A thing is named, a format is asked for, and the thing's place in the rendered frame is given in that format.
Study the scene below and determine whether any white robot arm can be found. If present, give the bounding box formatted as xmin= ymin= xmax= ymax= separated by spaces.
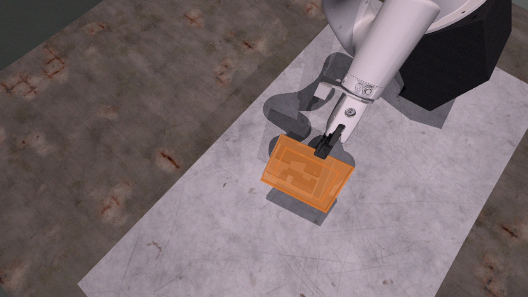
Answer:
xmin=314 ymin=0 xmax=486 ymax=100

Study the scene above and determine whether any translucent orange box lid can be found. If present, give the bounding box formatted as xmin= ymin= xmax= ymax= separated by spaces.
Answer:
xmin=260 ymin=134 xmax=355 ymax=213

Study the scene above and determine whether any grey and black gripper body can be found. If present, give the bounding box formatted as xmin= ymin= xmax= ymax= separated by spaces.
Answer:
xmin=325 ymin=92 xmax=375 ymax=144

